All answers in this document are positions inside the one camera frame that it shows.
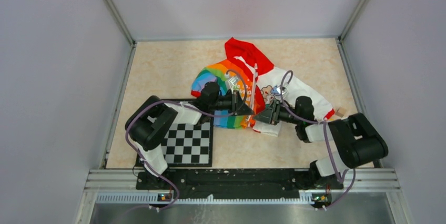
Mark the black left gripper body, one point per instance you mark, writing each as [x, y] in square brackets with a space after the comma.
[229, 103]

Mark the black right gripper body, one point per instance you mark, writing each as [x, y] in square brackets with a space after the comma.
[280, 113]

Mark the rainbow and white kids jacket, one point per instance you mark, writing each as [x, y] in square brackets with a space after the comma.
[257, 78]

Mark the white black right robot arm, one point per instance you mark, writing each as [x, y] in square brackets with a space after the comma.
[351, 142]

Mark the black white checkerboard mat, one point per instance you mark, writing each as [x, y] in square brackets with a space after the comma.
[189, 145]

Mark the beige wooden small block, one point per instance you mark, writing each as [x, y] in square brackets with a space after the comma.
[341, 112]

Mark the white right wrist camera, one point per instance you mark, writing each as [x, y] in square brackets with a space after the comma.
[281, 92]

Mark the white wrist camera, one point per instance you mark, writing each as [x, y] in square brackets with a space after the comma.
[232, 83]
[281, 92]

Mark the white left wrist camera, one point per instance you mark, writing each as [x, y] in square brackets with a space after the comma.
[232, 83]

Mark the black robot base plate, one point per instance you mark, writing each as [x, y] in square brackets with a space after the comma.
[229, 183]

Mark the aluminium frame rail front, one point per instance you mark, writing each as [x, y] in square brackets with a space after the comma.
[367, 195]

